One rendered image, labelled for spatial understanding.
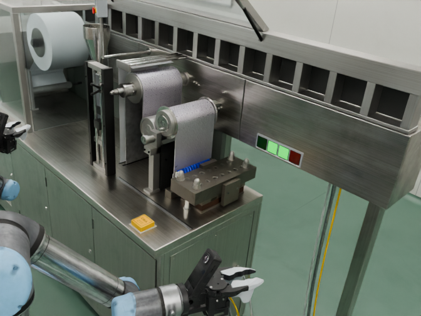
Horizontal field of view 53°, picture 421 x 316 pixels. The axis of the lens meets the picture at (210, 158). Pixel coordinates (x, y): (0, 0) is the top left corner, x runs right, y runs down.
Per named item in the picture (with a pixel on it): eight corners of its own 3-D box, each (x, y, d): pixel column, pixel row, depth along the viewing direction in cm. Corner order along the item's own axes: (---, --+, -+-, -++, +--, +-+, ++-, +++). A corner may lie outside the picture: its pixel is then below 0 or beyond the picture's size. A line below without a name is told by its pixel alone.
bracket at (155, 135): (142, 190, 199) (143, 131, 186) (153, 187, 204) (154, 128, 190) (148, 195, 196) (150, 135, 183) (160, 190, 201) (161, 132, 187)
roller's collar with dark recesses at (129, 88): (118, 95, 196) (117, 82, 193) (128, 93, 200) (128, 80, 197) (125, 99, 192) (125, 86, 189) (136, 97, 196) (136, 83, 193)
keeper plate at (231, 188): (220, 204, 192) (222, 184, 187) (235, 197, 199) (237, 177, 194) (223, 207, 191) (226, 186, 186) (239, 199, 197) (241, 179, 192)
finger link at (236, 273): (247, 280, 112) (218, 291, 108) (249, 261, 110) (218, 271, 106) (254, 286, 110) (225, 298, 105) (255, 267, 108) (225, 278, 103)
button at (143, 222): (130, 224, 175) (130, 219, 174) (144, 218, 180) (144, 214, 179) (140, 232, 171) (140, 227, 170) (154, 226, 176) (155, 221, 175)
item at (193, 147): (173, 173, 192) (175, 136, 184) (210, 159, 208) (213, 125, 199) (174, 173, 192) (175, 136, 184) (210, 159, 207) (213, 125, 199)
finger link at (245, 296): (261, 295, 106) (226, 300, 104) (263, 275, 104) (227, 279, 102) (265, 303, 104) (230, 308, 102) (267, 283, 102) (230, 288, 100)
